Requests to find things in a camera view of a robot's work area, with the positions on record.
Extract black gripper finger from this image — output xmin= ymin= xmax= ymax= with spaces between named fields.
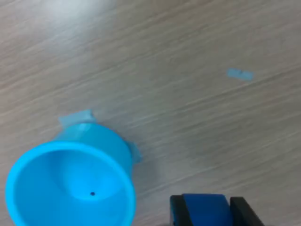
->
xmin=169 ymin=194 xmax=196 ymax=226
xmin=229 ymin=196 xmax=267 ymax=226

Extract small blue cube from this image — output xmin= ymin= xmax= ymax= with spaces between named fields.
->
xmin=182 ymin=193 xmax=234 ymax=226

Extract blue plastic cup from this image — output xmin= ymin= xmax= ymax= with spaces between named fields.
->
xmin=5 ymin=122 xmax=137 ymax=226

